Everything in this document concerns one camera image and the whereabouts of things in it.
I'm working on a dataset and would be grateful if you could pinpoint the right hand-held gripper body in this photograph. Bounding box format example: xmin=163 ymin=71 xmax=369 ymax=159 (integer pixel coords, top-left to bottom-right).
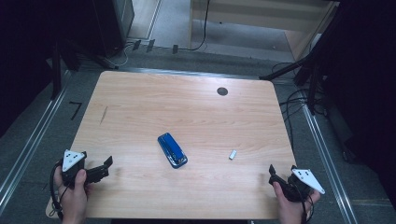
xmin=284 ymin=168 xmax=327 ymax=203

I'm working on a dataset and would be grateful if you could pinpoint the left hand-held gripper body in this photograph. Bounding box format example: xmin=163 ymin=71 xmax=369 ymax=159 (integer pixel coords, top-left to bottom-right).
xmin=61 ymin=149 xmax=95 ymax=188

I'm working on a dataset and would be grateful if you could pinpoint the blue stapler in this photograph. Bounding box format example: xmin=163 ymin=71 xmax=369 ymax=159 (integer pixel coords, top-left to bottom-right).
xmin=157 ymin=132 xmax=189 ymax=170

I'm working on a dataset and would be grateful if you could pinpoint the person's right hand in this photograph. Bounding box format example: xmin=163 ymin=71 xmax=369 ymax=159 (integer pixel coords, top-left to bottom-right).
xmin=273 ymin=182 xmax=322 ymax=224

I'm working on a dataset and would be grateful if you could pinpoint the person's left hand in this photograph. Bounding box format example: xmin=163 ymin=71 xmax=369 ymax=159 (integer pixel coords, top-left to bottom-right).
xmin=53 ymin=168 xmax=92 ymax=219

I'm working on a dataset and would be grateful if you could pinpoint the black angled floor tape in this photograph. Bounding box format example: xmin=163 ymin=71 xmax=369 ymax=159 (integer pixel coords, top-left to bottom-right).
xmin=68 ymin=101 xmax=83 ymax=121

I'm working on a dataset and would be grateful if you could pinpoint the black stand leg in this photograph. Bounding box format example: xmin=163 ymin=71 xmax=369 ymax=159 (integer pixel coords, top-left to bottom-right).
xmin=62 ymin=40 xmax=120 ymax=71
xmin=259 ymin=50 xmax=316 ymax=82

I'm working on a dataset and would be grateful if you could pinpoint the dark curtain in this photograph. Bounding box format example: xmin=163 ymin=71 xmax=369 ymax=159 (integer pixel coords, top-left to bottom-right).
xmin=323 ymin=0 xmax=396 ymax=200
xmin=0 ymin=0 xmax=94 ymax=138

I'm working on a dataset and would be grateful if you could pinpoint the dark cabinet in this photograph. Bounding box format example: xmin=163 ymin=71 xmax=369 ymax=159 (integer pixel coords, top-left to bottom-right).
xmin=92 ymin=0 xmax=135 ymax=59

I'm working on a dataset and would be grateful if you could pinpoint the light wooden furniture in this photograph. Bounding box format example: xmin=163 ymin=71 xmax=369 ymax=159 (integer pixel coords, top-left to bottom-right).
xmin=188 ymin=0 xmax=340 ymax=63

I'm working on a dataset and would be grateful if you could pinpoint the metal floor rail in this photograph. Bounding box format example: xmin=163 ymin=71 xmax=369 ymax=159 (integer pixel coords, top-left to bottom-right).
xmin=0 ymin=70 xmax=72 ymax=216
xmin=299 ymin=102 xmax=360 ymax=224

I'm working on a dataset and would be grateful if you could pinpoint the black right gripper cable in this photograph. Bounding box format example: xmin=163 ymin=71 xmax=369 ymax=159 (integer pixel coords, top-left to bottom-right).
xmin=297 ymin=185 xmax=316 ymax=224

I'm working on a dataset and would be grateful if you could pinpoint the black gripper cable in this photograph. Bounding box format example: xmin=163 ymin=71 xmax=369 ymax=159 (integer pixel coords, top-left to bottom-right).
xmin=297 ymin=185 xmax=316 ymax=224
xmin=49 ymin=160 xmax=64 ymax=220

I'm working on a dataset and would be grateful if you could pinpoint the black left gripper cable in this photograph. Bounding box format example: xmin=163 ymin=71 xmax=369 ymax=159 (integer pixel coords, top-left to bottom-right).
xmin=49 ymin=160 xmax=64 ymax=220

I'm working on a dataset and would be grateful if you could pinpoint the tangle of black floor cables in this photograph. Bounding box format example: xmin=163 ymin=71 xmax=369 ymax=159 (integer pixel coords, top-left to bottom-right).
xmin=271 ymin=61 xmax=328 ymax=152

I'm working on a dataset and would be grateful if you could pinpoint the white cable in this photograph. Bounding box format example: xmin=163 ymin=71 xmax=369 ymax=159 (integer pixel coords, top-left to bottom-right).
xmin=116 ymin=42 xmax=135 ymax=68

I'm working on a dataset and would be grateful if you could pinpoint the black hanging cable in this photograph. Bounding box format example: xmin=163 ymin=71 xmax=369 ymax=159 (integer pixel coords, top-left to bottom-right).
xmin=177 ymin=0 xmax=211 ymax=52

